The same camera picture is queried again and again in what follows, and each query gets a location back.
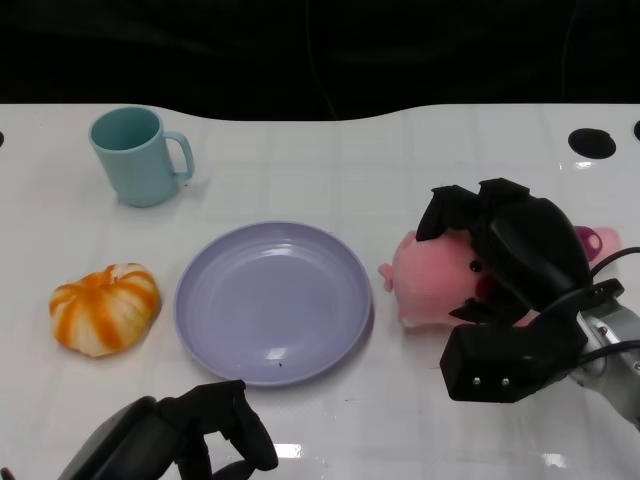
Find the pink plush doll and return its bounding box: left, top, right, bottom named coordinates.
left=378, top=225, right=624, bottom=331

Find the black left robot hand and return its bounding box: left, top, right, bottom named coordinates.
left=57, top=379, right=279, bottom=480

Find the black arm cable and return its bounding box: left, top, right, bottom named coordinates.
left=588, top=245, right=640, bottom=277
left=574, top=338, right=640, bottom=369

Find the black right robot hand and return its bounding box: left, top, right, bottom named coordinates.
left=417, top=177, right=592, bottom=324

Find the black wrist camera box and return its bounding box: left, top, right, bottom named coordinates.
left=439, top=308, right=590, bottom=404

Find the teal plastic mug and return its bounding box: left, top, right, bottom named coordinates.
left=88, top=106, right=195, bottom=209

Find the lilac round plate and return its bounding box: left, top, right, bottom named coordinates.
left=174, top=221, right=374, bottom=387

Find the orange white striped pumpkin toy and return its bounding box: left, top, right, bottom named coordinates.
left=48, top=262, right=162, bottom=358

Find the black backdrop curtain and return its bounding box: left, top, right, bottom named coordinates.
left=0, top=0, right=640, bottom=125

